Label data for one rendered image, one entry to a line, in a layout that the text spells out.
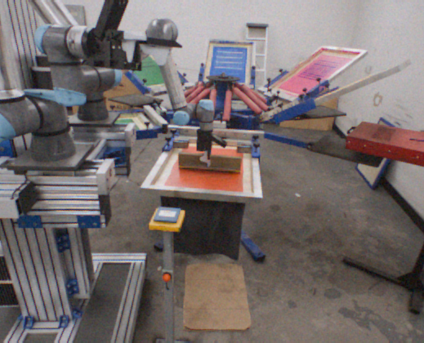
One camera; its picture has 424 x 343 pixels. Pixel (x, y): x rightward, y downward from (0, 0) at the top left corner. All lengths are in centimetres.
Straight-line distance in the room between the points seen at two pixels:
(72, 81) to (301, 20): 542
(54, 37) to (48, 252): 111
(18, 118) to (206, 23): 517
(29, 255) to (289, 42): 528
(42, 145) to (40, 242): 62
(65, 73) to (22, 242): 103
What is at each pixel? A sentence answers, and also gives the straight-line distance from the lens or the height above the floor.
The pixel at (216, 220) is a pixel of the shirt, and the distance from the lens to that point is 167.
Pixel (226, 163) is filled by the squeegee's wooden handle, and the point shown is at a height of 101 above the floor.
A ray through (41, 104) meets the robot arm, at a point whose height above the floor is 145.
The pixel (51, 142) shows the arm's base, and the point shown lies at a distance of 120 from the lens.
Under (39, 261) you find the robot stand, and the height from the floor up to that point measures 64.
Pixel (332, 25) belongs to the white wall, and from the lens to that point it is 619.
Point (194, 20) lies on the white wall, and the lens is 607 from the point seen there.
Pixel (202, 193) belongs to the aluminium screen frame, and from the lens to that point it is 148.
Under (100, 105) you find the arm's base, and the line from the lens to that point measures 166.
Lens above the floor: 171
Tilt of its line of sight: 25 degrees down
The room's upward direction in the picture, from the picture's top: 3 degrees clockwise
